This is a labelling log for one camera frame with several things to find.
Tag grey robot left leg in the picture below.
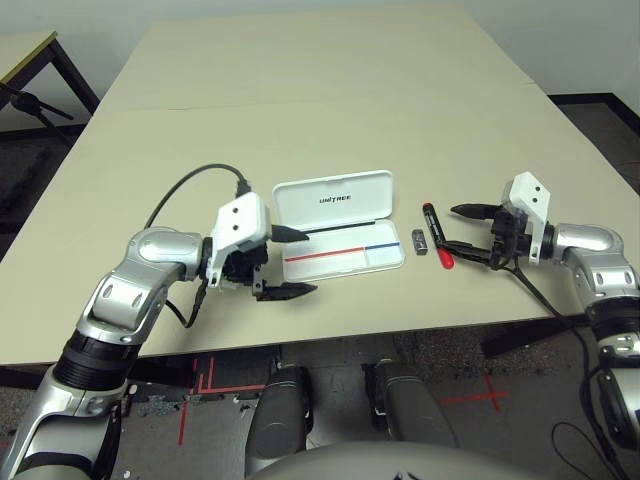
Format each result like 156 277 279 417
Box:
244 366 314 476

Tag red tape cross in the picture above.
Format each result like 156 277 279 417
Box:
441 374 510 412

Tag thin black pencil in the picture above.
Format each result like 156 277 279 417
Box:
298 218 377 235

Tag black tripod stand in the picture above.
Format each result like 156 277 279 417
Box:
0 81 76 132

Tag red tape lines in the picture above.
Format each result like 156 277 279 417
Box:
177 353 267 446

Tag red and black marker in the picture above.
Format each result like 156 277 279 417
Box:
421 201 456 270

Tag grey robot leg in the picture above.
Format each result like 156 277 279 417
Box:
363 356 459 450
244 366 314 476

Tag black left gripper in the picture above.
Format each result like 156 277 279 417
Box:
219 224 320 305

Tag white plastic pencil case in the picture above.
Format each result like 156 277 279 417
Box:
271 169 406 285

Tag grey robot right leg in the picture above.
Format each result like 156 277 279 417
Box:
363 356 459 450

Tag wooden side table black legs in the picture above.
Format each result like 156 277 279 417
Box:
0 30 101 147

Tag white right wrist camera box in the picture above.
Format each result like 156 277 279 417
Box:
500 171 553 264

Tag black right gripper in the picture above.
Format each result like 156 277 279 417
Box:
439 202 533 270

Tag thin black cable loop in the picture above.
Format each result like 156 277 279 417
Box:
551 421 624 480

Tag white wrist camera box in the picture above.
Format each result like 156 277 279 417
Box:
500 171 553 264
204 192 274 291

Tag grey robot torso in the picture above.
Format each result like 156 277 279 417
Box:
248 439 551 480

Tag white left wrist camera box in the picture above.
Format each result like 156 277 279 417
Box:
204 192 274 291

